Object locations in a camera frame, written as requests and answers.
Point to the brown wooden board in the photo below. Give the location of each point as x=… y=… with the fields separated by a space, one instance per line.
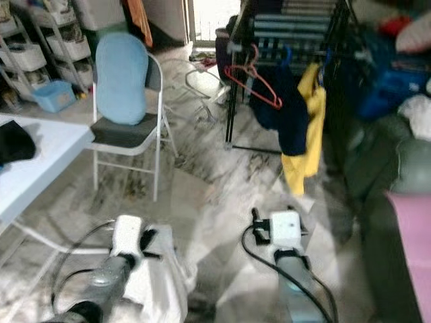
x=136 y=20

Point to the pink cloth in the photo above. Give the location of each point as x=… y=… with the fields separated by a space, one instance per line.
x=411 y=256

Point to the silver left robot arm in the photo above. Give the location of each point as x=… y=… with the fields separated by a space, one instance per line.
x=108 y=289

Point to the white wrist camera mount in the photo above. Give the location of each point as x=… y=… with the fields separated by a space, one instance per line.
x=128 y=235
x=286 y=230

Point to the black garment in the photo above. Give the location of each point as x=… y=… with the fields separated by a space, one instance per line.
x=15 y=142

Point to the black drying rack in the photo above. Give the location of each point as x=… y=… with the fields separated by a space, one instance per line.
x=229 y=124

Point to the white garment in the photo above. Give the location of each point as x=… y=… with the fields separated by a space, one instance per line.
x=161 y=282

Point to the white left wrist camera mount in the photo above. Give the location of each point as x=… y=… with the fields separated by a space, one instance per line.
x=128 y=235

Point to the navy garment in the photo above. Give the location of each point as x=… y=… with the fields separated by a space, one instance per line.
x=283 y=114

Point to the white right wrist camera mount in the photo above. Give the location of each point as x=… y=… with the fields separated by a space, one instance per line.
x=286 y=230

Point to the white storage shelf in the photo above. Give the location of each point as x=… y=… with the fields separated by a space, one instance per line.
x=34 y=54

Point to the light blue cushion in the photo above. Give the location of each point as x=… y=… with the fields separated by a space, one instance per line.
x=121 y=81

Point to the blue plastic basket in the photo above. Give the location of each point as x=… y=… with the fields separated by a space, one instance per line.
x=54 y=97

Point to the red cloth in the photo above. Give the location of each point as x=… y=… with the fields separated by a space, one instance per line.
x=394 y=25

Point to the yellow garment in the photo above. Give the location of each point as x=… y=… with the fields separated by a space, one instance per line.
x=310 y=148

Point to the white cloth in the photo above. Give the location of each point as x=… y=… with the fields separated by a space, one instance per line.
x=414 y=118

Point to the blue cloth pile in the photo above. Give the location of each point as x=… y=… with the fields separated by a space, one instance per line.
x=394 y=87

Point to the pink plastic clothes hanger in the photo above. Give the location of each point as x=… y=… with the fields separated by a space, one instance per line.
x=277 y=103

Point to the blue clothes hanger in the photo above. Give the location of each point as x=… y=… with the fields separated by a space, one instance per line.
x=287 y=57

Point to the white grey folding chair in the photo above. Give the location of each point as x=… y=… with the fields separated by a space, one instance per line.
x=128 y=134

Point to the pale pink pillow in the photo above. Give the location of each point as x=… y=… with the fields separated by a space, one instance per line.
x=414 y=33

